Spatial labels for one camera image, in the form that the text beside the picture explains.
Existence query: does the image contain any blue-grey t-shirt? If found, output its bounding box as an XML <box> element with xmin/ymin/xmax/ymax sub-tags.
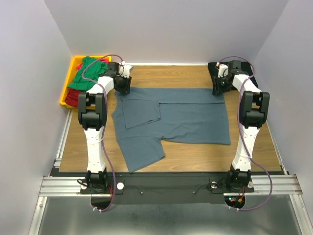
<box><xmin>112</xmin><ymin>87</ymin><xmax>231</xmax><ymax>172</ymax></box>

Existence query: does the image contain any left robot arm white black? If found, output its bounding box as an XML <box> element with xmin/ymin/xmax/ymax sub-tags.
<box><xmin>78</xmin><ymin>61</ymin><xmax>133</xmax><ymax>194</ymax></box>

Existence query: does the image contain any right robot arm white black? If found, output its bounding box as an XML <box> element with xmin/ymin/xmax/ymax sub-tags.
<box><xmin>208</xmin><ymin>60</ymin><xmax>270</xmax><ymax>191</ymax></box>

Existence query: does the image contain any folded black t-shirt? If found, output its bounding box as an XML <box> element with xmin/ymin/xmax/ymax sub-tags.
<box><xmin>208</xmin><ymin>62</ymin><xmax>259</xmax><ymax>88</ymax></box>

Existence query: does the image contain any green t-shirt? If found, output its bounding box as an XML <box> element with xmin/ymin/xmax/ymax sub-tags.
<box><xmin>68</xmin><ymin>56</ymin><xmax>108</xmax><ymax>92</ymax></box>

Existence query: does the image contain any pink t-shirt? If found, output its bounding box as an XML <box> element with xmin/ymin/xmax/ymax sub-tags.
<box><xmin>77</xmin><ymin>58</ymin><xmax>109</xmax><ymax>71</ymax></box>

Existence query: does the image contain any yellow plastic tray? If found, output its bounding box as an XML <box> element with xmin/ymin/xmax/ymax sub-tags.
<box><xmin>60</xmin><ymin>56</ymin><xmax>112</xmax><ymax>108</ymax></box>

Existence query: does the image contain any dark red t-shirt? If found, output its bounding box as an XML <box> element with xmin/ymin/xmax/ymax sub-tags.
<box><xmin>65</xmin><ymin>88</ymin><xmax>81</xmax><ymax>108</ymax></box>

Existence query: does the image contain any electronics board with leds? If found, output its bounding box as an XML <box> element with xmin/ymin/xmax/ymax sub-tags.
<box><xmin>224</xmin><ymin>196</ymin><xmax>246</xmax><ymax>209</ymax></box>

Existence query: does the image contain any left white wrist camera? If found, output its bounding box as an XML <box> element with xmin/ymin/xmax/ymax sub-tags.
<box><xmin>119</xmin><ymin>63</ymin><xmax>133</xmax><ymax>78</ymax></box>

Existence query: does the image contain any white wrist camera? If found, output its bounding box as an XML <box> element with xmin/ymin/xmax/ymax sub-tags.
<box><xmin>119</xmin><ymin>63</ymin><xmax>133</xmax><ymax>78</ymax></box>
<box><xmin>216</xmin><ymin>62</ymin><xmax>228</xmax><ymax>78</ymax></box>

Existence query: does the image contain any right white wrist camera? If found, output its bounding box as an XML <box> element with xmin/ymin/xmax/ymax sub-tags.
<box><xmin>216</xmin><ymin>62</ymin><xmax>228</xmax><ymax>78</ymax></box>

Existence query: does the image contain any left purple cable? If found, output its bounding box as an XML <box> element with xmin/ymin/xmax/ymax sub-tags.
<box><xmin>82</xmin><ymin>54</ymin><xmax>125</xmax><ymax>213</ymax></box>

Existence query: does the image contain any purple cable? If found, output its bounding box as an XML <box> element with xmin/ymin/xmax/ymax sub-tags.
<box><xmin>215</xmin><ymin>56</ymin><xmax>273</xmax><ymax>212</ymax></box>
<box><xmin>82</xmin><ymin>54</ymin><xmax>125</xmax><ymax>213</ymax></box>

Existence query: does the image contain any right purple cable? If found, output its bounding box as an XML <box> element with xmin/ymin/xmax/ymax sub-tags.
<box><xmin>215</xmin><ymin>56</ymin><xmax>273</xmax><ymax>212</ymax></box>

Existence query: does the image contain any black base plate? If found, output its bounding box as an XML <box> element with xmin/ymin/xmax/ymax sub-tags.
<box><xmin>81</xmin><ymin>172</ymin><xmax>239</xmax><ymax>210</ymax></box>

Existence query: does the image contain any aluminium frame rail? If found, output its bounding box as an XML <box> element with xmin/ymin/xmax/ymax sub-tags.
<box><xmin>30</xmin><ymin>109</ymin><xmax>310</xmax><ymax>235</ymax></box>

